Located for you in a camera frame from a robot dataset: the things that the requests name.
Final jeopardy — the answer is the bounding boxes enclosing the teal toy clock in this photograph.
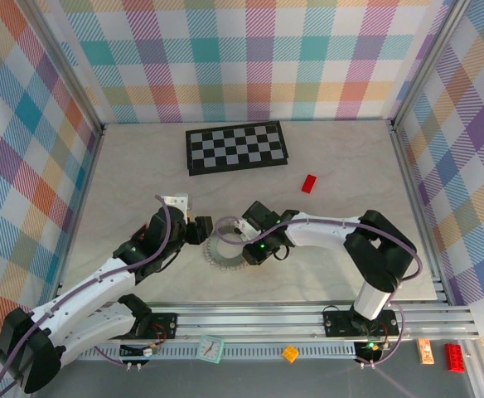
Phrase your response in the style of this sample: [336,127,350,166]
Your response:
[196,334,225,365]

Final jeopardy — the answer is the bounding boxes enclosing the aluminium frame post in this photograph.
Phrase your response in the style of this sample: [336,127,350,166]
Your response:
[25,0,106,136]
[386,0,467,132]

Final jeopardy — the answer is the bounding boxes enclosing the aluminium table side rail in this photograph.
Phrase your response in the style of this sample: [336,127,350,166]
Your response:
[389,119,450,306]
[57,124,106,291]

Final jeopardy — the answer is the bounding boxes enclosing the red black power wires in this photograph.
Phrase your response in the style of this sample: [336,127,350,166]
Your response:
[144,322,169,357]
[365,327,393,353]

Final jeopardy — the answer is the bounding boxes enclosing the black grey chessboard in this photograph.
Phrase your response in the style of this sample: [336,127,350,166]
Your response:
[185,120,291,177]

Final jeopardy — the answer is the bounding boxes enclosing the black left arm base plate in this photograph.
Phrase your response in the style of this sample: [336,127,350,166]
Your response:
[146,313,179,340]

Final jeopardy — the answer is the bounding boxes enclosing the red studded toy brick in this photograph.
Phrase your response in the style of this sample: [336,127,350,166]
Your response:
[444,342,467,374]

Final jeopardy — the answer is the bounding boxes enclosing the orange tag on rail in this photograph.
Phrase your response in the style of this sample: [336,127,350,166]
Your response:
[416,337,435,366]

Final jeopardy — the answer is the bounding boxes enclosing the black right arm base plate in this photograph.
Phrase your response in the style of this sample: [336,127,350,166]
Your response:
[322,311,399,337]

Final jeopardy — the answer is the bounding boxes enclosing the silver key rings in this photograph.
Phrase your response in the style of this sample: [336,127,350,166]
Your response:
[201,215,248,274]

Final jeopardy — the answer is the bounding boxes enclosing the grey slotted cable duct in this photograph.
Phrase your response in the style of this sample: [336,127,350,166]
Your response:
[77,345,358,361]

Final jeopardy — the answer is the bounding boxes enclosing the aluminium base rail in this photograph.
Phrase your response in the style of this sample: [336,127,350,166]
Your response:
[100,304,482,340]

